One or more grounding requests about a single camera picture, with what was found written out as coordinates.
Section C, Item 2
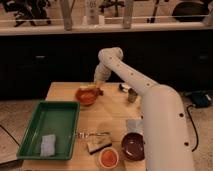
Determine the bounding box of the metal measuring cup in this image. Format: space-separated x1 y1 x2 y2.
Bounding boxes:
128 88 138 103

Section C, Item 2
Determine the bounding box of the yellow banana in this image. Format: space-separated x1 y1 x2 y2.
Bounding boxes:
79 85 98 91

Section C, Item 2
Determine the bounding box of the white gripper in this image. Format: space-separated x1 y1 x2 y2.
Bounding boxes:
94 63 110 88

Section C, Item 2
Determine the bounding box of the red bowl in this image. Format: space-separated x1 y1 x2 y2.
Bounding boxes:
75 88 98 106

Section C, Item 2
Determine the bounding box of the small orange cup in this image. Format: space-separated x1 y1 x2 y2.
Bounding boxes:
98 147 119 169

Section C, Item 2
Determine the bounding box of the wooden block brush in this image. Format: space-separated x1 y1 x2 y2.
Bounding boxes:
87 138 112 155

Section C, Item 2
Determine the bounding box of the black cable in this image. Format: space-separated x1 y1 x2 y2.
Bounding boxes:
185 104 201 153

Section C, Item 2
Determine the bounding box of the light blue sponge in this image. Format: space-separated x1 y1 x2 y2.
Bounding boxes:
40 134 56 157

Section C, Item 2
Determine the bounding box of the dark red toy item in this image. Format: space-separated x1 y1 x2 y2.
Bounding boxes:
97 88 104 96

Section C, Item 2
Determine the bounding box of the green plastic tray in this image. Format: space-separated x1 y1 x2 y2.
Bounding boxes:
17 101 80 160

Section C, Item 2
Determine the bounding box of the dark purple pan green handle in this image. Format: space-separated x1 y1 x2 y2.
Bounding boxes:
121 132 145 161

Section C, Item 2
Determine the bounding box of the grey blue cloth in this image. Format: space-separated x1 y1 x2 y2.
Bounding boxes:
126 119 142 133

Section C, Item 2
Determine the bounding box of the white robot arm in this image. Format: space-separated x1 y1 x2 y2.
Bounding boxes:
94 47 195 171

